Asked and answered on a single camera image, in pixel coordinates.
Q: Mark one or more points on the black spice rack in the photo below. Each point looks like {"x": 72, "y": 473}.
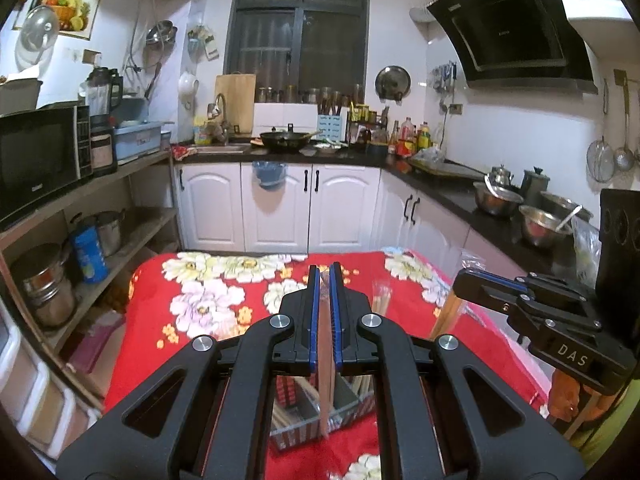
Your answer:
{"x": 367, "y": 122}

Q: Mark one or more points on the glass pot lid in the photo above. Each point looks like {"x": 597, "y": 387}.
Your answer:
{"x": 36, "y": 35}

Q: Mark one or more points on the white countertop box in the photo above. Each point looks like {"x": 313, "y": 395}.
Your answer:
{"x": 280, "y": 116}

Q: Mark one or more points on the small steel pot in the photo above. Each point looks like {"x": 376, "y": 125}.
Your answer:
{"x": 111, "y": 232}

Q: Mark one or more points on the black range hood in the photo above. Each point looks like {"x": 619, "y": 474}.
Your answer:
{"x": 510, "y": 35}

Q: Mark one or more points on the pink plastic box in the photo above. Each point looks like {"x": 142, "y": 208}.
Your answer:
{"x": 95, "y": 342}

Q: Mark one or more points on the small steel kettle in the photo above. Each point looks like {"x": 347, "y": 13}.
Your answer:
{"x": 501, "y": 176}

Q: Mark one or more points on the steel ladle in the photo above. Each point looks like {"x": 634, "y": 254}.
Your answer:
{"x": 625, "y": 155}

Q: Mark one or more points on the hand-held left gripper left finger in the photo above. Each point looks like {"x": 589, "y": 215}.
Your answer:
{"x": 314, "y": 320}

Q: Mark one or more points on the grey storage box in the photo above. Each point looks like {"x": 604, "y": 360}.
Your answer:
{"x": 20, "y": 97}

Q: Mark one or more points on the hanging paper packets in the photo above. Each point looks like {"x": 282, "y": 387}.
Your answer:
{"x": 204, "y": 42}

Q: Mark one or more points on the wooden shelf unit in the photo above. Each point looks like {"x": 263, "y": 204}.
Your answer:
{"x": 150, "y": 159}

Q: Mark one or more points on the blue plastic bag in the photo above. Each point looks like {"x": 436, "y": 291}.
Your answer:
{"x": 269, "y": 175}

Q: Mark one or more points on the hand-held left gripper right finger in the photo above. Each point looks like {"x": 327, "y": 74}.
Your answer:
{"x": 336, "y": 320}

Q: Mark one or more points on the person's right hand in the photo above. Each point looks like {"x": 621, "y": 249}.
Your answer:
{"x": 570, "y": 400}

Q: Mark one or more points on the wooden cutting board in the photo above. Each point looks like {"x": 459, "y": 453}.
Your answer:
{"x": 237, "y": 100}

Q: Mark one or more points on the metal kitchen faucet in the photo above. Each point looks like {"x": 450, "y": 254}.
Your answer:
{"x": 221, "y": 110}

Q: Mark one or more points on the white plastic drawer unit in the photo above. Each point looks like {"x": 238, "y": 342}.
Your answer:
{"x": 30, "y": 400}

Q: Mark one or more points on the white hanging bowl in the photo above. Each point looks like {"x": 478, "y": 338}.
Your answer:
{"x": 188, "y": 87}

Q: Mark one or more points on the blue cutlery caddy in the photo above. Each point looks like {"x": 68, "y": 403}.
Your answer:
{"x": 329, "y": 127}

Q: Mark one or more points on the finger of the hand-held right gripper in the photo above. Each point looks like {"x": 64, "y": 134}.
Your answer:
{"x": 500, "y": 280}
{"x": 485, "y": 294}

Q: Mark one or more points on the metal baking tray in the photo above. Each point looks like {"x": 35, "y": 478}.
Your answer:
{"x": 450, "y": 169}

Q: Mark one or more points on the black microwave oven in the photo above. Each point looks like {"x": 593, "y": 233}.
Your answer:
{"x": 35, "y": 160}

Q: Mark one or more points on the red dish cloth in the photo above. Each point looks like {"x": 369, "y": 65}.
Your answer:
{"x": 182, "y": 152}

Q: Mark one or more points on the steel bowl with spoon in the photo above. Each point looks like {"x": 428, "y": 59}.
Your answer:
{"x": 542, "y": 227}

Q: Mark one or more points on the person's green clothing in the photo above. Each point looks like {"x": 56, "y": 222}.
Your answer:
{"x": 620, "y": 425}

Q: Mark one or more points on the white kitchen cabinets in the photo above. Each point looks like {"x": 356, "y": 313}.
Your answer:
{"x": 215, "y": 210}

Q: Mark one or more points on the steel pot lid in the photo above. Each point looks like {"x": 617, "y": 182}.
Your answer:
{"x": 392, "y": 82}

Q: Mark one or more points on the dark grey slotted utensil holder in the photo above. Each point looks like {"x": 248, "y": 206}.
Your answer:
{"x": 300, "y": 435}

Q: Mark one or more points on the black blender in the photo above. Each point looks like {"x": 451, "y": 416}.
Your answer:
{"x": 102, "y": 150}

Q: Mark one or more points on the fruit wall poster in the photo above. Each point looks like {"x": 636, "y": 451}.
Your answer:
{"x": 60, "y": 7}

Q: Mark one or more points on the clear plastic bag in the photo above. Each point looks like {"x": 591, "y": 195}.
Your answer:
{"x": 586, "y": 252}

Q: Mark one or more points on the row of steel cups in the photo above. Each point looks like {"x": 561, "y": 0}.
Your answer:
{"x": 300, "y": 95}

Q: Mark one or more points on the row of sauce bottles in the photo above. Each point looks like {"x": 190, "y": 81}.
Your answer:
{"x": 410, "y": 140}

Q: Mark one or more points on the dark kettle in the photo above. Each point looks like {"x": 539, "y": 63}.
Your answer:
{"x": 534, "y": 182}

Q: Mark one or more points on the dark kitchen window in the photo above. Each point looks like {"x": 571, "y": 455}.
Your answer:
{"x": 300, "y": 35}

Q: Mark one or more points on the large steel stockpot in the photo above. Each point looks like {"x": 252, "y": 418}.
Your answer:
{"x": 45, "y": 290}

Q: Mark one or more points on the red floral blanket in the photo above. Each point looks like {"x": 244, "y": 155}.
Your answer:
{"x": 150, "y": 360}

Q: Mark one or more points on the hanging knife rack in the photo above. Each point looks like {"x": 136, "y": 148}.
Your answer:
{"x": 444, "y": 77}

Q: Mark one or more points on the yellow dish soap bottle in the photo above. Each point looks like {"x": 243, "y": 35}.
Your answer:
{"x": 202, "y": 132}

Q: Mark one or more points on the steel mixing bowl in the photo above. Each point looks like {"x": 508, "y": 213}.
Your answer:
{"x": 497, "y": 202}

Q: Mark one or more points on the wall socket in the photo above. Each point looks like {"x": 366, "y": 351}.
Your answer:
{"x": 455, "y": 108}

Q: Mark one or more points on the hanging steel basin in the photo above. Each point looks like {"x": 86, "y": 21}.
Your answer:
{"x": 161, "y": 35}

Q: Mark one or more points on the blue tin can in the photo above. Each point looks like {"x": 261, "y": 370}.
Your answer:
{"x": 90, "y": 257}

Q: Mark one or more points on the black wok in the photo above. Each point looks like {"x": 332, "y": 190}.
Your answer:
{"x": 285, "y": 141}

